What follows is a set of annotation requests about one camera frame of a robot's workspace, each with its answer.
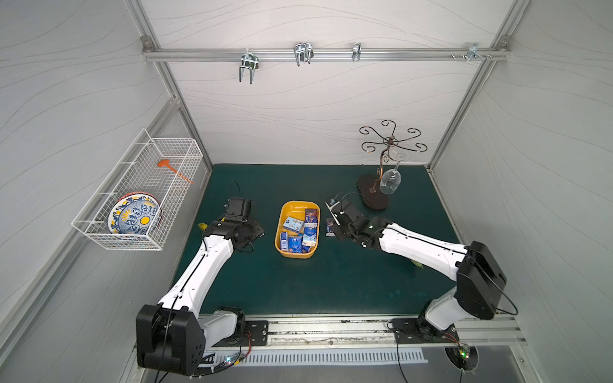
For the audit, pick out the clear wine glass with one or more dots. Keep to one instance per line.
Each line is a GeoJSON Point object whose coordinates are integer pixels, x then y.
{"type": "Point", "coordinates": [390, 180]}

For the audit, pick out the metal hook right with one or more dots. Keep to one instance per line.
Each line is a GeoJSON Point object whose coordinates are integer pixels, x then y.
{"type": "Point", "coordinates": [472, 54]}

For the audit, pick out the metal double hook middle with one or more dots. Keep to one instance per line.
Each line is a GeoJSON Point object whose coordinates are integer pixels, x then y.
{"type": "Point", "coordinates": [303, 53]}

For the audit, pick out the blue yellow patterned plate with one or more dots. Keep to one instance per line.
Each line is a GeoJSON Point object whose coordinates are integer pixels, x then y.
{"type": "Point", "coordinates": [134, 214]}

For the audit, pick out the blue Tempo tissue pack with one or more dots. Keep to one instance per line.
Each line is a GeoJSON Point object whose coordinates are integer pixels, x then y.
{"type": "Point", "coordinates": [295, 244]}

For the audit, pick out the dark purple tissue pack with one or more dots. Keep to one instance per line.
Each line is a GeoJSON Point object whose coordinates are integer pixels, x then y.
{"type": "Point", "coordinates": [311, 217]}

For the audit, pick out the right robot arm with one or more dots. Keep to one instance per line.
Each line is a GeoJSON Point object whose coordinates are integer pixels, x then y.
{"type": "Point", "coordinates": [479, 280]}

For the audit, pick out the green snack bag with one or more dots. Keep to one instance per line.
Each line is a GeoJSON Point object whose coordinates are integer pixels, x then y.
{"type": "Point", "coordinates": [417, 264]}

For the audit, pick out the metal double hook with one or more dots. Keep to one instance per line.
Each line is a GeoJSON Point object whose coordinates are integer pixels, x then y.
{"type": "Point", "coordinates": [249, 64]}
{"type": "Point", "coordinates": [303, 53]}

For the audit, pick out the white wire basket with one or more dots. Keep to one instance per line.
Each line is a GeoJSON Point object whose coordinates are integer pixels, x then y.
{"type": "Point", "coordinates": [137, 171]}

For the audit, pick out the small metal hook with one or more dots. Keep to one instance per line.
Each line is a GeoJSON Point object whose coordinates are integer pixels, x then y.
{"type": "Point", "coordinates": [356, 52]}

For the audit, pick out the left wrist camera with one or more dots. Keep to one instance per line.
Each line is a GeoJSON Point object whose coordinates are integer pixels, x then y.
{"type": "Point", "coordinates": [240, 208]}

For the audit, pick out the orange plastic spoon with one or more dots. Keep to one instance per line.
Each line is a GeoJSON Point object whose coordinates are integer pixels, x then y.
{"type": "Point", "coordinates": [165, 163]}

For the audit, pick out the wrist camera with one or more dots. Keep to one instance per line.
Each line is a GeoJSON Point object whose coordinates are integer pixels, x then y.
{"type": "Point", "coordinates": [340, 210]}
{"type": "Point", "coordinates": [240, 208]}

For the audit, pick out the metal double hook left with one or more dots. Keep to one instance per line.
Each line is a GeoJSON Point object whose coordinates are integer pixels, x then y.
{"type": "Point", "coordinates": [249, 64]}

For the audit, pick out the black metal glass stand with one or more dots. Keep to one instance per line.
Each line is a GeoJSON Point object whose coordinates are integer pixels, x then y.
{"type": "Point", "coordinates": [391, 150]}

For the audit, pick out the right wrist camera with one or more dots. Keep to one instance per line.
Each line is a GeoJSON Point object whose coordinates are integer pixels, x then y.
{"type": "Point", "coordinates": [340, 210]}

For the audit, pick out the purple anime tissue pack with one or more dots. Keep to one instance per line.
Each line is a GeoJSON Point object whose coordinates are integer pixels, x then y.
{"type": "Point", "coordinates": [330, 227]}

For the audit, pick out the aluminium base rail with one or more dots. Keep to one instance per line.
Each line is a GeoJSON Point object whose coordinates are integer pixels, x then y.
{"type": "Point", "coordinates": [317, 332]}

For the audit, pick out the green table mat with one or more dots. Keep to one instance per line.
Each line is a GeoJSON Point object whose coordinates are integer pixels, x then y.
{"type": "Point", "coordinates": [340, 278]}

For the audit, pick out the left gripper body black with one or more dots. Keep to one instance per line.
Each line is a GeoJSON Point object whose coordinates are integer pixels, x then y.
{"type": "Point", "coordinates": [254, 227]}

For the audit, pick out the aluminium top rail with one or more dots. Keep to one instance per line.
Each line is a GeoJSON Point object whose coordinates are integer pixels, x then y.
{"type": "Point", "coordinates": [320, 55]}

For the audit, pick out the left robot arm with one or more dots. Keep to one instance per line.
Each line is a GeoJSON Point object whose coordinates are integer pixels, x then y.
{"type": "Point", "coordinates": [191, 292]}

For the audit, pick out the yellow plastic storage box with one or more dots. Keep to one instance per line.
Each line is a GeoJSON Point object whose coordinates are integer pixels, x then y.
{"type": "Point", "coordinates": [297, 234]}

